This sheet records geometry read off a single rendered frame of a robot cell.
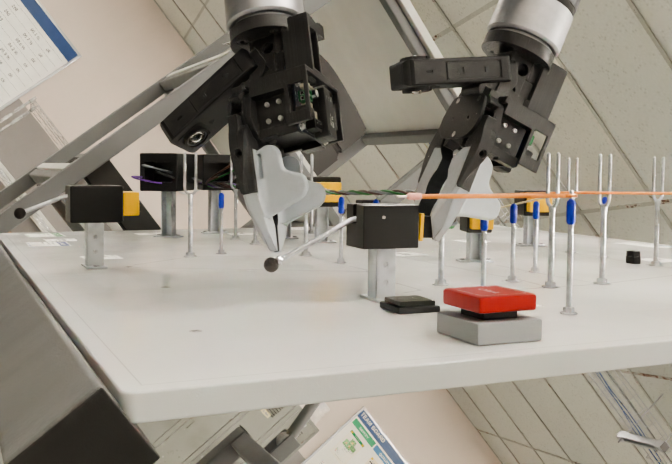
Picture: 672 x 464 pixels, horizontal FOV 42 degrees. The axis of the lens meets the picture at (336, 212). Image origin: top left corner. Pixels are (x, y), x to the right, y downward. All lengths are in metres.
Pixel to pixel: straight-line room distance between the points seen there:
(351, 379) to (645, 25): 3.32
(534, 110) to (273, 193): 0.28
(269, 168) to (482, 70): 0.23
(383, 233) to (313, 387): 0.29
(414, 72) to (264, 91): 0.14
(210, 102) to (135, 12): 7.79
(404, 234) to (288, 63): 0.19
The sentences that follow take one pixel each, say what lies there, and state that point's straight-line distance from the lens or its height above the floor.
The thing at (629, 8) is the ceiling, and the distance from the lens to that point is 3.80.
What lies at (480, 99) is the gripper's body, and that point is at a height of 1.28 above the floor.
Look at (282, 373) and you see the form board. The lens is 0.53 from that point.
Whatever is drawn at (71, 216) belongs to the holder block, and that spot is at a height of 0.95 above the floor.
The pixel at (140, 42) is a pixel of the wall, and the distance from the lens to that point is 8.54.
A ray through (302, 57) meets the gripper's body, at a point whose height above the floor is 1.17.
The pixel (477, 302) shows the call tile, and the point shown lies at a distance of 0.62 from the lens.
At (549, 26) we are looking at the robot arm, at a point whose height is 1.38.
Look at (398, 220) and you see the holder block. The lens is 0.80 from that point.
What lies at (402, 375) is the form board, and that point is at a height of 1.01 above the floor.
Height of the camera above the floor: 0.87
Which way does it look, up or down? 18 degrees up
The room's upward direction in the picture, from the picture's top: 51 degrees clockwise
